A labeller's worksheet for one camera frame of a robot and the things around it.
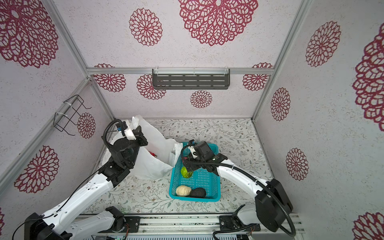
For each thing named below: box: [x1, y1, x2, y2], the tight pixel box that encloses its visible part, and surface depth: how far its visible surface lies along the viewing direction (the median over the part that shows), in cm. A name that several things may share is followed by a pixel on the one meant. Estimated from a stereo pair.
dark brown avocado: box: [189, 187, 207, 199], surface depth 81 cm
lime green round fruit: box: [180, 166, 193, 178], surface depth 87 cm
